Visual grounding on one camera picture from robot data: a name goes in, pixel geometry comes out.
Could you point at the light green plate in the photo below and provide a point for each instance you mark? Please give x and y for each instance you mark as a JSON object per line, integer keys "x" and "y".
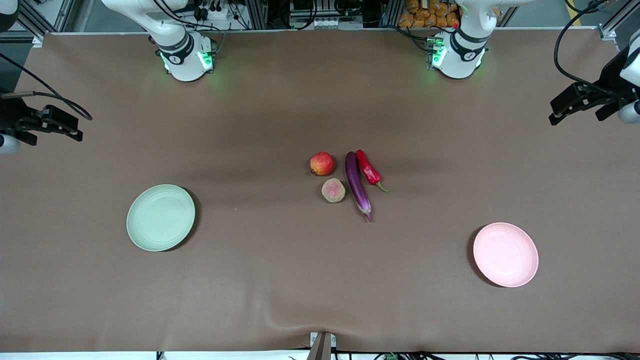
{"x": 160, "y": 217}

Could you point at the purple eggplant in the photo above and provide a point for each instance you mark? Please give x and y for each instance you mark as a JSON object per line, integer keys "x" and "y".
{"x": 356, "y": 182}

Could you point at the red chili pepper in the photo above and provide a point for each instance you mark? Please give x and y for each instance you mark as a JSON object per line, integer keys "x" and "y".
{"x": 369, "y": 170}

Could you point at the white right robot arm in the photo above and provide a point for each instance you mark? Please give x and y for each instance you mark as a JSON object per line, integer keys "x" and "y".
{"x": 182, "y": 55}

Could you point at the aluminium frame post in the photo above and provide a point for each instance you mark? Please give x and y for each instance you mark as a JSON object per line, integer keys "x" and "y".
{"x": 256, "y": 15}
{"x": 391, "y": 12}

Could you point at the white power strip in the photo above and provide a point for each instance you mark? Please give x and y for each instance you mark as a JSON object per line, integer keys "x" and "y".
{"x": 330, "y": 23}
{"x": 215, "y": 12}

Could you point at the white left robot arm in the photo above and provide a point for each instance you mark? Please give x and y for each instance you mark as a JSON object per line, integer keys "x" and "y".
{"x": 460, "y": 55}

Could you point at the red apple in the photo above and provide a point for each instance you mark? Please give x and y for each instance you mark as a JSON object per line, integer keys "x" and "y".
{"x": 322, "y": 164}

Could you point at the aluminium frame bar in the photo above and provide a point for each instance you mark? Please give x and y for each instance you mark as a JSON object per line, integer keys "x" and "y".
{"x": 607, "y": 31}
{"x": 30, "y": 22}

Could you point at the pink plate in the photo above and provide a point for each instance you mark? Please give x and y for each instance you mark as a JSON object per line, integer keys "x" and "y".
{"x": 505, "y": 255}

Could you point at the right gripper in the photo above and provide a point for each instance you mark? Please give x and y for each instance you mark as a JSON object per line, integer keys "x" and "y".
{"x": 11, "y": 118}

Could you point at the bag of orange items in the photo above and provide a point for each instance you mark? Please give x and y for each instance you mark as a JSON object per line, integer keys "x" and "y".
{"x": 425, "y": 17}

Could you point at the green pink peach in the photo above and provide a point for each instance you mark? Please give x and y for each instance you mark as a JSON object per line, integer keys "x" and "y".
{"x": 333, "y": 190}

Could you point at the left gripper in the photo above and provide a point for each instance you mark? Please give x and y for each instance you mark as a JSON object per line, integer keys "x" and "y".
{"x": 611, "y": 76}

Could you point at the brown table mat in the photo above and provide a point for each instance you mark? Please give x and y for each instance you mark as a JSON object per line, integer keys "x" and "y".
{"x": 320, "y": 275}

